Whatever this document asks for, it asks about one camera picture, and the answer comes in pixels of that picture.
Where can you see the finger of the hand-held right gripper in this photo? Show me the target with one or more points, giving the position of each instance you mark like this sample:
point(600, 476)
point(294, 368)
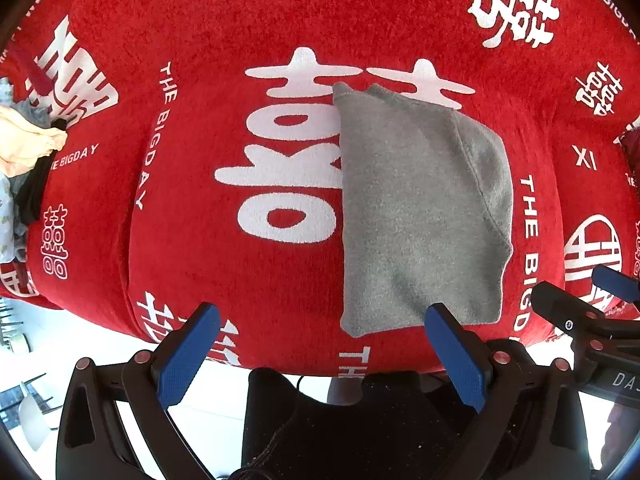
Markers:
point(617, 282)
point(575, 310)

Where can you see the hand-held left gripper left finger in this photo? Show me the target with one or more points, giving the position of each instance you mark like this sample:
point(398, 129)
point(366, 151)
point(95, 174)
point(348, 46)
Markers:
point(192, 345)

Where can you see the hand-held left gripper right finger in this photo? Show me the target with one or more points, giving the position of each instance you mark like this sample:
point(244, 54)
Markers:
point(452, 347)

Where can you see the grey knit sweater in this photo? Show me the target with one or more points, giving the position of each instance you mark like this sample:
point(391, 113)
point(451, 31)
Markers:
point(415, 210)

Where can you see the red printed pillow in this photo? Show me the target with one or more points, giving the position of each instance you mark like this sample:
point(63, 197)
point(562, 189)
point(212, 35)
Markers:
point(634, 142)

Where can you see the white chair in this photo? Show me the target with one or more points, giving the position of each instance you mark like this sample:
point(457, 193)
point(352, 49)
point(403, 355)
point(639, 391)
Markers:
point(35, 420)

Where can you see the black cloth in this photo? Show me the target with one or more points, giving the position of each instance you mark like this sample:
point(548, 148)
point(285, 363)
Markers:
point(35, 190)

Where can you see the cream cloth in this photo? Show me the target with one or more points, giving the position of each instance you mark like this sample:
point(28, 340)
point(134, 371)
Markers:
point(25, 145)

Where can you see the red printed blanket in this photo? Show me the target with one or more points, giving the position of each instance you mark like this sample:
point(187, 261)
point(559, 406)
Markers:
point(200, 35)

